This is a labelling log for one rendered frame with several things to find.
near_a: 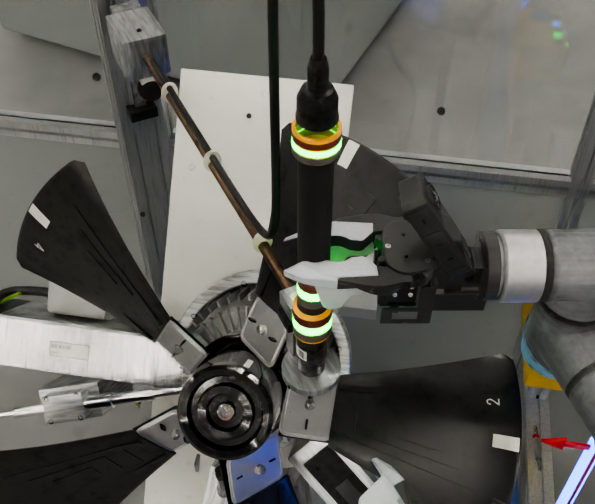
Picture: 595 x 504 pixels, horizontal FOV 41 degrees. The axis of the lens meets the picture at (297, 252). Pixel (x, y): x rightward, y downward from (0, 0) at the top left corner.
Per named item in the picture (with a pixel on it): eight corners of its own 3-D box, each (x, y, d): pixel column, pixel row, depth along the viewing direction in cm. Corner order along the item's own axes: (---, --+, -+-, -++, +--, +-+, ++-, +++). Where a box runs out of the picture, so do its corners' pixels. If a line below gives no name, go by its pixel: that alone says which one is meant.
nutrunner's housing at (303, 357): (289, 376, 97) (285, 51, 64) (317, 365, 98) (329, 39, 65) (303, 401, 95) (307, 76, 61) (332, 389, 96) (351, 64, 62)
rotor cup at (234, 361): (181, 341, 107) (151, 366, 95) (285, 322, 105) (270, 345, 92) (204, 444, 109) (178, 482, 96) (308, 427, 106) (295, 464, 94)
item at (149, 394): (203, 393, 111) (-29, 424, 116) (200, 377, 110) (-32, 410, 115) (199, 397, 109) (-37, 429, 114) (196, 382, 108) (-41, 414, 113)
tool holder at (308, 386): (264, 348, 97) (262, 296, 90) (316, 328, 99) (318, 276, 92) (296, 405, 92) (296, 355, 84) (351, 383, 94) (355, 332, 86)
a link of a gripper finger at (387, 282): (340, 301, 77) (428, 290, 78) (340, 291, 76) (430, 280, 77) (330, 265, 80) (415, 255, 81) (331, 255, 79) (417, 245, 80)
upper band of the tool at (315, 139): (283, 144, 71) (283, 118, 69) (326, 131, 72) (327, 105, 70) (304, 173, 68) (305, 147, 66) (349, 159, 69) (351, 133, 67)
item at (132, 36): (110, 54, 132) (101, 7, 126) (151, 43, 134) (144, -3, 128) (129, 87, 125) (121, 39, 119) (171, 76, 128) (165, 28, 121)
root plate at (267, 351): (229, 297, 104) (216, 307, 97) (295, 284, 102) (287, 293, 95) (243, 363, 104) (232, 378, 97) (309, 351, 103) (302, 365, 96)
